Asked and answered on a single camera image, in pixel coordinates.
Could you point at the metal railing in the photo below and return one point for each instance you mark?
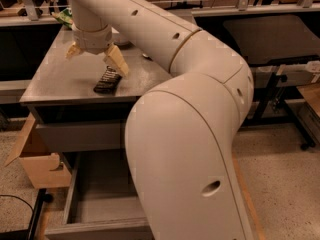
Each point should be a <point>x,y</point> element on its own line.
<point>233,4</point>

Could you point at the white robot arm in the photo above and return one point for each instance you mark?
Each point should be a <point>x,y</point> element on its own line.
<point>179,134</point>

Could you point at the black rolling table frame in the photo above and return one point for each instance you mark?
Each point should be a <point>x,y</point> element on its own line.
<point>276,84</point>

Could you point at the brown cardboard box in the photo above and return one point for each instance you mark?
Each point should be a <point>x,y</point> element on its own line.
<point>43,168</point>

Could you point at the grey drawer cabinet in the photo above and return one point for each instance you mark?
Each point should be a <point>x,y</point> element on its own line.
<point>62,90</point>

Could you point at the green chip bag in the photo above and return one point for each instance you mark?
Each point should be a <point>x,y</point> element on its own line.
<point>64,17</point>

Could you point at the open grey middle drawer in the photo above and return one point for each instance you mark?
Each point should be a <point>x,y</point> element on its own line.
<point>102,203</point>

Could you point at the white bowl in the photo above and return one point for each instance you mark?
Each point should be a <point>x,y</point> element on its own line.
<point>119,39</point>

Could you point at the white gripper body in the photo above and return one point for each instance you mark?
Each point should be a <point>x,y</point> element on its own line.
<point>92,41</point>

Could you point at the closed grey top drawer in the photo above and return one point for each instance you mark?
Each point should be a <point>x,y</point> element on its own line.
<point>82,136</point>

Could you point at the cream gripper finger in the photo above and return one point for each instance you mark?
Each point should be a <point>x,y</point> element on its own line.
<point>73,50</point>
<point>114,59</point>

